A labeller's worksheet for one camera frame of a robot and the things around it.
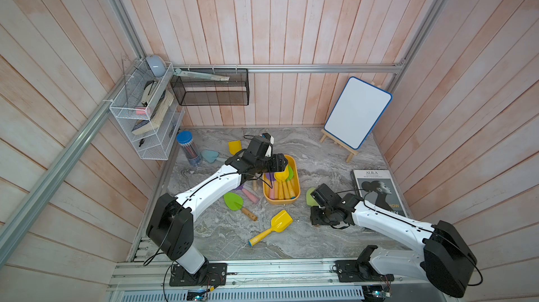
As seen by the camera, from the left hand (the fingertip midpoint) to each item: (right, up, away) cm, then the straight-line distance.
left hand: (280, 165), depth 82 cm
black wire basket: (-41, +36, +23) cm, 59 cm away
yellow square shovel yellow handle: (+1, -8, +15) cm, 17 cm away
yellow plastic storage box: (+7, 0, +16) cm, 17 cm away
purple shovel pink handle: (-11, -15, +8) cm, 21 cm away
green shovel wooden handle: (-20, -17, +9) cm, 27 cm away
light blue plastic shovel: (-34, +3, +23) cm, 41 cm away
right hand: (+14, -21, +3) cm, 26 cm away
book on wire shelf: (-48, +27, +3) cm, 55 cm away
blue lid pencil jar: (-41, +10, +7) cm, 43 cm away
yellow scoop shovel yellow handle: (+3, -5, +16) cm, 17 cm away
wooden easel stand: (+34, +7, +19) cm, 39 cm away
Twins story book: (+44, -10, +9) cm, 46 cm away
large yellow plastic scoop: (-1, -24, +3) cm, 25 cm away
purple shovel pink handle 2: (-3, -8, +16) cm, 18 cm away
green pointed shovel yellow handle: (+5, -9, +13) cm, 17 cm away
